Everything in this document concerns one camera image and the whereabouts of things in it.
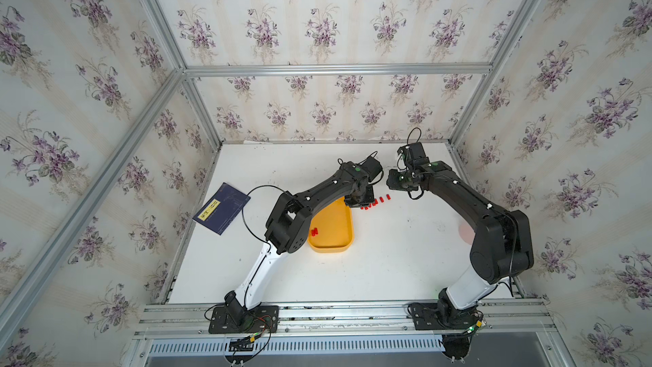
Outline yellow plastic storage tray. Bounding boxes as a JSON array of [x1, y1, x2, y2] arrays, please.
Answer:
[[308, 198, 355, 253]]

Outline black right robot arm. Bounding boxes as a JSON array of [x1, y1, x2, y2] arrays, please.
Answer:
[[387, 161, 534, 311]]

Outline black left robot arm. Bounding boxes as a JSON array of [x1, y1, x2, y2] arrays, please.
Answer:
[[224, 156, 383, 323]]

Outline pink pen cup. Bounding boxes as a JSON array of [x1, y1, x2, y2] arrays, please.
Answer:
[[458, 221, 475, 246]]

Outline dark blue notebook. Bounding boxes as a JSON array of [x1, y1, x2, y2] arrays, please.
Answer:
[[192, 183, 251, 235]]

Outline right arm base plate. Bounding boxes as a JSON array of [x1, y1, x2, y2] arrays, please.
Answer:
[[407, 301, 484, 333]]

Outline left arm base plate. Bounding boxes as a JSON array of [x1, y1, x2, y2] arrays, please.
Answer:
[[208, 305, 279, 334]]

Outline aluminium mounting rail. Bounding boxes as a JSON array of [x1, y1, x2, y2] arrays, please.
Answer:
[[134, 298, 557, 339]]

